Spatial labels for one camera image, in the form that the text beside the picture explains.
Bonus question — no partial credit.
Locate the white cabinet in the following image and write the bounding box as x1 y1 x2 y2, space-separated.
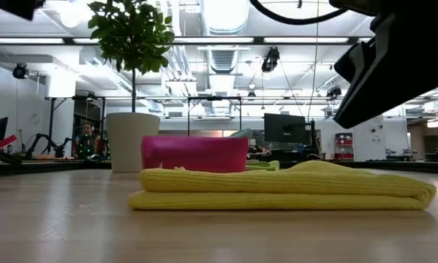
351 115 387 161

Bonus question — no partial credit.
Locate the black aluminium rig frame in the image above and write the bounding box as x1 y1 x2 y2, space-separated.
0 35 438 179

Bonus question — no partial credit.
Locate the person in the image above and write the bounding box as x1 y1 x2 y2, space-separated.
71 122 108 160

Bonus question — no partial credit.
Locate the green leafy small tree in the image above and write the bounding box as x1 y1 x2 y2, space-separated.
87 0 175 113

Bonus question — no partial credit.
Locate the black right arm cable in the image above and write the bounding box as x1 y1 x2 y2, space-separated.
249 0 350 26

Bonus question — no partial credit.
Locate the red flat bar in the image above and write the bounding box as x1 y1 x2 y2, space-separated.
0 134 18 150

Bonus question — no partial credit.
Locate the yellow microfiber towel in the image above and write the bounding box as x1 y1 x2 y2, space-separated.
127 159 437 211

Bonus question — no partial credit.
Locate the green fluffy towel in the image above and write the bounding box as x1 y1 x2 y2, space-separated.
244 159 281 172

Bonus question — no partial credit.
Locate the black overhead camera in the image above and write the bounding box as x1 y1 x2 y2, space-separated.
260 46 281 73

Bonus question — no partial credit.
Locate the red parts shelf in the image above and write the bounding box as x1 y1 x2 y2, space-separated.
334 131 355 161

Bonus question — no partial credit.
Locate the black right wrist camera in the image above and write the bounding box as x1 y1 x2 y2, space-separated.
328 0 382 18

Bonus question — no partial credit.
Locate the pink plastic bin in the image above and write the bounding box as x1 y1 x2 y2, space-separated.
140 135 249 173

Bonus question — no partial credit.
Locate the small black monitor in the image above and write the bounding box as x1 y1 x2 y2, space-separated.
0 116 10 144

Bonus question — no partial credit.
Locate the black computer monitor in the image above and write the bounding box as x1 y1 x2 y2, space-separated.
263 113 317 151

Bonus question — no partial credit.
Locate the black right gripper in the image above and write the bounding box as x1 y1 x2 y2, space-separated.
333 0 438 129

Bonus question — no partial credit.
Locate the white plant pot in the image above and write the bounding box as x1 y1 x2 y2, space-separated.
105 112 162 173

